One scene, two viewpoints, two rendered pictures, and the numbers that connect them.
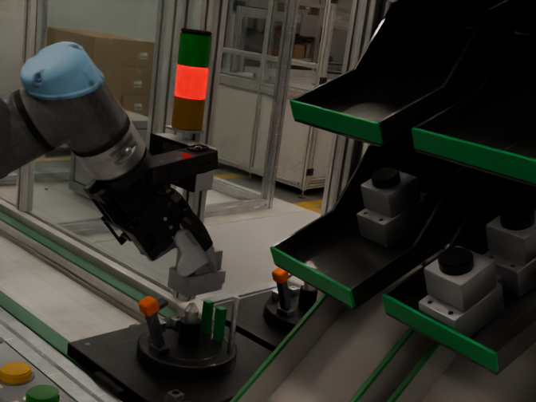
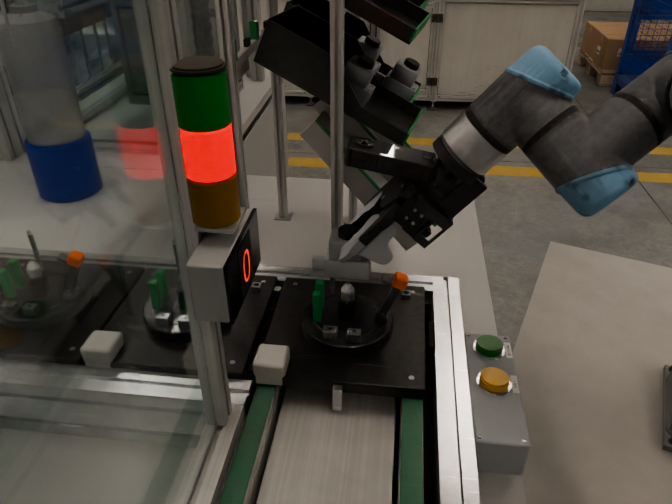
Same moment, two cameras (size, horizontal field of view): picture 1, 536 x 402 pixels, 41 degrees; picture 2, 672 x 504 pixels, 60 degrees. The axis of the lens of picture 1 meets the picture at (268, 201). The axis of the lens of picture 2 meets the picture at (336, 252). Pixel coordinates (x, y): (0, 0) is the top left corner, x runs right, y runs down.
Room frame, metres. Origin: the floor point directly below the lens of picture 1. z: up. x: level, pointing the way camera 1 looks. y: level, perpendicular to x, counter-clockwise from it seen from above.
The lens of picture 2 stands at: (1.36, 0.64, 1.55)
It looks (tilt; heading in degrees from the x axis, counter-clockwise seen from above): 33 degrees down; 234
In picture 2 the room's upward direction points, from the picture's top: straight up
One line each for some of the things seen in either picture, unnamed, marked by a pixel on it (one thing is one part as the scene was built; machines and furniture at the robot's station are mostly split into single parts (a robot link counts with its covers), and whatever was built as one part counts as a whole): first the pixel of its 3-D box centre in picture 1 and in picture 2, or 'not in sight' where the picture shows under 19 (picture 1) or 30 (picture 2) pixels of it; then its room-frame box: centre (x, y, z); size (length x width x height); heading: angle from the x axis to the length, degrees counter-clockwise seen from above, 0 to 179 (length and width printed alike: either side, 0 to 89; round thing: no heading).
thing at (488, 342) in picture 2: (42, 399); (488, 347); (0.79, 0.24, 0.96); 0.04 x 0.04 x 0.02
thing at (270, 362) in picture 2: (195, 317); (271, 364); (1.08, 0.09, 0.97); 0.05 x 0.05 x 0.04; 47
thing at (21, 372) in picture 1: (15, 375); (494, 381); (0.84, 0.29, 0.96); 0.04 x 0.04 x 0.02
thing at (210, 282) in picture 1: (202, 263); (341, 249); (0.94, 0.08, 1.11); 0.08 x 0.04 x 0.07; 137
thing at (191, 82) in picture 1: (191, 81); (207, 148); (1.15, 0.15, 1.34); 0.05 x 0.05 x 0.05
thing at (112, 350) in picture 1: (186, 361); (347, 330); (0.94, 0.09, 0.96); 0.24 x 0.24 x 0.02; 47
